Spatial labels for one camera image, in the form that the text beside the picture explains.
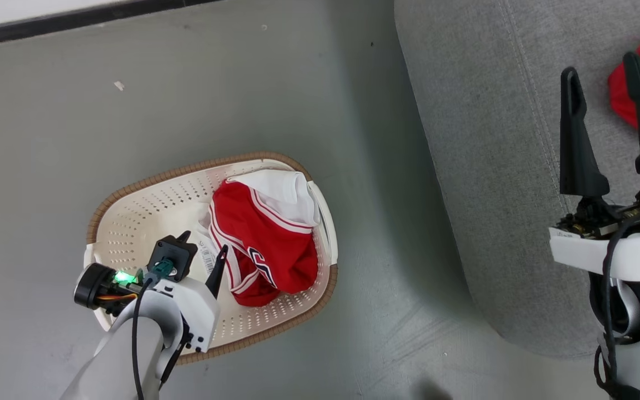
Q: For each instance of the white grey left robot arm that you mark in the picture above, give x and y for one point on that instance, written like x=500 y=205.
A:
x=114 y=361

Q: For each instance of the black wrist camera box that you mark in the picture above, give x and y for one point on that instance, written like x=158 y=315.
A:
x=173 y=253

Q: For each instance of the red jersey with white trim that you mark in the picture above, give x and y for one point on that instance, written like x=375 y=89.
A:
x=289 y=250

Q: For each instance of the dark grey baseboard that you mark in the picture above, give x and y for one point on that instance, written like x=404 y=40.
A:
x=48 y=23

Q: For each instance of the grey fabric sofa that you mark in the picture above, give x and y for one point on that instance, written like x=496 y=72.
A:
x=492 y=166

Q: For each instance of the cream perforated laundry basket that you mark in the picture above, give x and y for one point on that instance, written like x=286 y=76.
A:
x=148 y=211

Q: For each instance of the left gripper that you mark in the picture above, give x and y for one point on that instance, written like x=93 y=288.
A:
x=198 y=314

